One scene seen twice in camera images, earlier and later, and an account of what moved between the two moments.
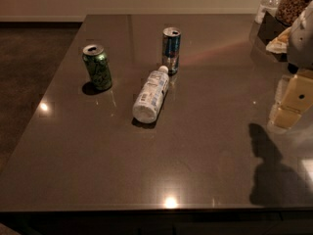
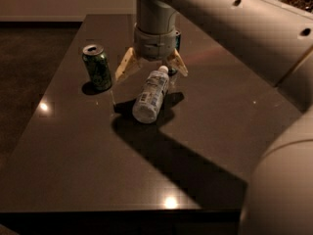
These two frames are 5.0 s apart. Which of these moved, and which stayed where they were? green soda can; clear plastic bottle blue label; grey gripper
Moved: grey gripper
Stayed: green soda can; clear plastic bottle blue label
